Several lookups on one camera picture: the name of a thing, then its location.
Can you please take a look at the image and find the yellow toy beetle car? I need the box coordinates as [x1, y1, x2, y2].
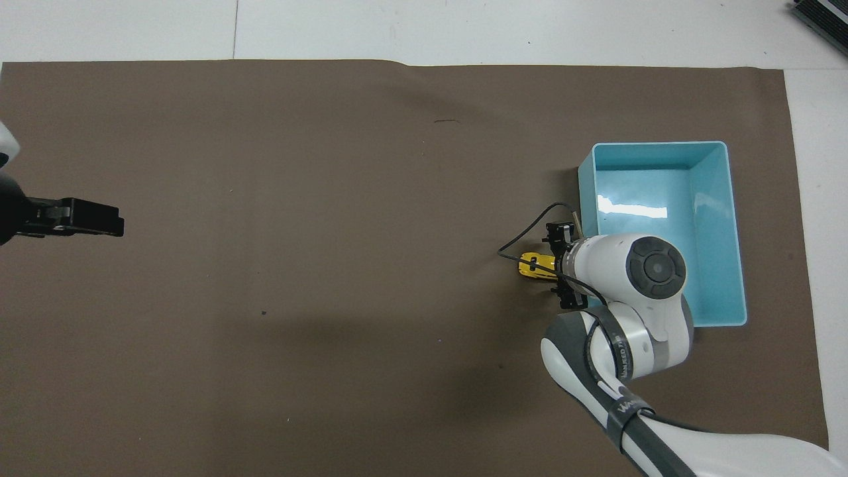
[517, 251, 559, 283]

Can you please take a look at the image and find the black cable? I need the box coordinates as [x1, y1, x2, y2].
[497, 202, 607, 309]

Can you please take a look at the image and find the light blue plastic bin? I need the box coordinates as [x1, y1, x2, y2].
[577, 140, 749, 327]

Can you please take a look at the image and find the dark striped corner object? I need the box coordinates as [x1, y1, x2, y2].
[791, 0, 848, 48]

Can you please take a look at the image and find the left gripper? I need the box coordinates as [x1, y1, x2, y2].
[0, 172, 74, 246]

